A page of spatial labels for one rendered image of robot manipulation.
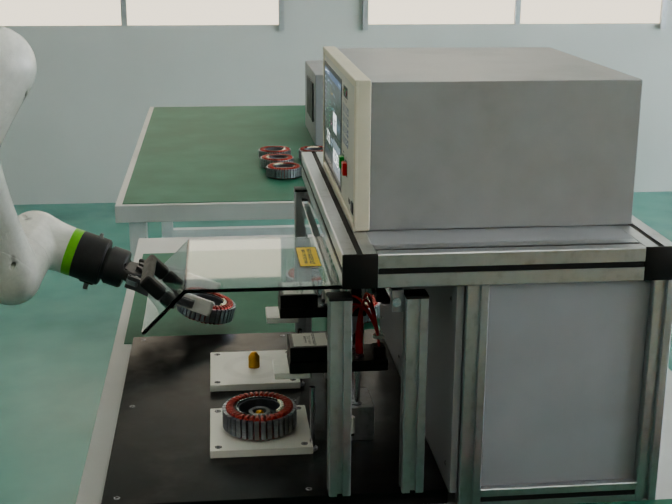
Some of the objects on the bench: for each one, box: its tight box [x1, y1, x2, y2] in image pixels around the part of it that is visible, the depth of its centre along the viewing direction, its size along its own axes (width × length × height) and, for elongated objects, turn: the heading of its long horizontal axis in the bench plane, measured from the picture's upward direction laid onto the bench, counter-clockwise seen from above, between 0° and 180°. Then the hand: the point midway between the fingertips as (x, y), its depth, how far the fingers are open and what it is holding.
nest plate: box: [210, 350, 301, 392], centre depth 191 cm, size 15×15×1 cm
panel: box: [380, 286, 465, 493], centre depth 178 cm, size 1×66×30 cm, turn 5°
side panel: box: [454, 280, 672, 504], centre depth 149 cm, size 28×3×32 cm, turn 95°
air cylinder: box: [351, 388, 374, 441], centre depth 169 cm, size 5×8×6 cm
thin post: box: [310, 386, 318, 452], centre depth 162 cm, size 2×2×10 cm
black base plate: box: [101, 329, 448, 504], centre depth 180 cm, size 47×64×2 cm
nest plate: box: [210, 405, 313, 458], centre depth 168 cm, size 15×15×1 cm
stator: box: [222, 391, 297, 441], centre depth 167 cm, size 11×11×4 cm
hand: (206, 297), depth 216 cm, fingers closed on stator, 11 cm apart
